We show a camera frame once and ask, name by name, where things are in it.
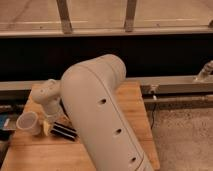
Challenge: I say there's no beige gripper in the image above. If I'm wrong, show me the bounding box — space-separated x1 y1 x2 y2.
43 114 60 136

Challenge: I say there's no black striped eraser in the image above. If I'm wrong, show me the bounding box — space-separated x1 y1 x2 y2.
51 122 77 141

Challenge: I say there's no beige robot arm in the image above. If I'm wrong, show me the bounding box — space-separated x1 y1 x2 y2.
31 54 154 171

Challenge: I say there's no translucent plastic cup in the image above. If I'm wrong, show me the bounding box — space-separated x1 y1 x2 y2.
16 111 41 136

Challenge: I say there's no blue object at left edge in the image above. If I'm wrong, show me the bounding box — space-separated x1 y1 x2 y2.
0 115 10 130

